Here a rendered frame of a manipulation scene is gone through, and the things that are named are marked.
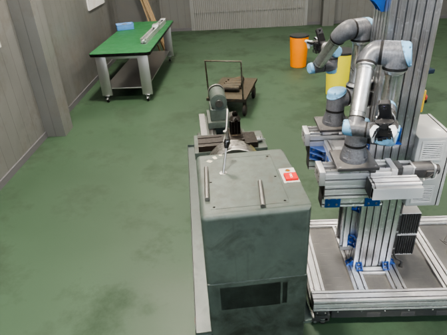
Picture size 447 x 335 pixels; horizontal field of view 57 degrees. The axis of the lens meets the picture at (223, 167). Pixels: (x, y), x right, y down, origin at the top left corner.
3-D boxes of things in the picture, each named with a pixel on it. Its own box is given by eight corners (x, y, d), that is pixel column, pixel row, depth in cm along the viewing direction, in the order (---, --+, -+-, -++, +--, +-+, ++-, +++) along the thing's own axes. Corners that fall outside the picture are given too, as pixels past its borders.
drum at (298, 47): (290, 68, 770) (291, 37, 741) (287, 64, 801) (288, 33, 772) (308, 68, 769) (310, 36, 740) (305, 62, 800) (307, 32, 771)
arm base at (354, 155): (363, 151, 234) (365, 135, 229) (371, 164, 221) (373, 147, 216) (336, 152, 234) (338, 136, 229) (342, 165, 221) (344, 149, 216)
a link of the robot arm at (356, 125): (357, 34, 196) (340, 131, 187) (382, 34, 192) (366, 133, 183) (358, 46, 206) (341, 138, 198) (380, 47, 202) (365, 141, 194)
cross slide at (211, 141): (257, 147, 296) (257, 141, 294) (198, 152, 294) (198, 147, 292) (253, 136, 312) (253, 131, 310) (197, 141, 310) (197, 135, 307)
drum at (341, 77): (320, 90, 664) (323, 47, 630) (347, 88, 663) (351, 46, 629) (326, 99, 626) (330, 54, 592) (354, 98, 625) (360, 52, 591)
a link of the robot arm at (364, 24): (337, 103, 272) (345, 17, 245) (356, 99, 276) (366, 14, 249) (348, 109, 262) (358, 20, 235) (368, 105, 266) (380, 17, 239)
